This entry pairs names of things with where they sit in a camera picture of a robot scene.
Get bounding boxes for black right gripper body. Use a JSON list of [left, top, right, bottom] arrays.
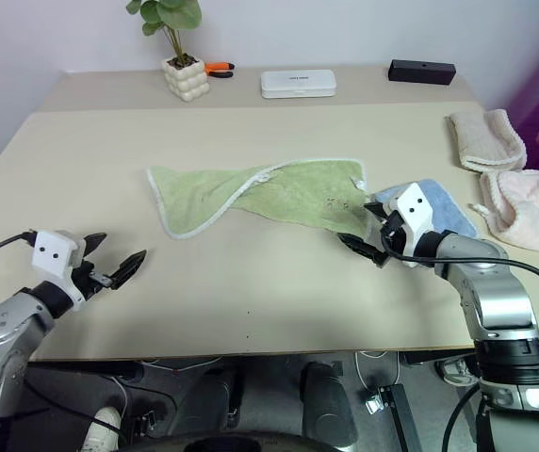
[[377, 210, 415, 258]]

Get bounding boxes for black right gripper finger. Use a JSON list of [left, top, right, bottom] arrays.
[[363, 201, 392, 223], [336, 232, 389, 269]]

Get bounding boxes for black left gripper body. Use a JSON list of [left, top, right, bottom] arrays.
[[72, 261, 113, 302]]

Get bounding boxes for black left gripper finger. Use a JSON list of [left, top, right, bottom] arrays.
[[108, 249, 149, 290], [82, 232, 109, 260]]

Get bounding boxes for green towel with white trim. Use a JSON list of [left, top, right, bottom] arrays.
[[145, 157, 384, 242]]

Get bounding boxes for light blue towel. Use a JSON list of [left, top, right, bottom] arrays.
[[371, 178, 481, 242]]

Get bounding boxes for cream folded towel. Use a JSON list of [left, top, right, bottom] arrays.
[[447, 108, 529, 171]]

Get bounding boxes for pink towel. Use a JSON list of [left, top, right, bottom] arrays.
[[467, 169, 539, 257]]

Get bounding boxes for black rectangular box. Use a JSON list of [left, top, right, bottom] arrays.
[[387, 58, 457, 87]]

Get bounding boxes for dark rounded grey shape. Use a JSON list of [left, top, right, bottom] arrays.
[[135, 362, 245, 435], [299, 361, 353, 448]]

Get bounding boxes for white flat rectangular case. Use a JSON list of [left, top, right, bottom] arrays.
[[259, 69, 337, 100]]

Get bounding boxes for white and grey shoe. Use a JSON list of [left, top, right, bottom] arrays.
[[434, 355, 481, 388]]

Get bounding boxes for black metal table strut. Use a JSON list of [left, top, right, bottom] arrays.
[[376, 382, 424, 452]]

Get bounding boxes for green plant in white pot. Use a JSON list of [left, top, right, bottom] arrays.
[[125, 0, 211, 104]]

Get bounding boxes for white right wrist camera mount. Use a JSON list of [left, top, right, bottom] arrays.
[[387, 183, 436, 269]]

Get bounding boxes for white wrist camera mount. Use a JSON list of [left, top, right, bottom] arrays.
[[31, 229, 92, 313], [387, 183, 436, 269]]

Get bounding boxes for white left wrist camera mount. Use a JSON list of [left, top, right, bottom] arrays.
[[31, 229, 92, 313]]

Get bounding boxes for thin white wire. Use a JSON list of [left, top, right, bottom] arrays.
[[140, 356, 224, 374]]

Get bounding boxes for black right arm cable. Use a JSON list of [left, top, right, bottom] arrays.
[[381, 234, 539, 452]]

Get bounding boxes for orange handled pliers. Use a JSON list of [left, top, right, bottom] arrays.
[[203, 60, 237, 80]]

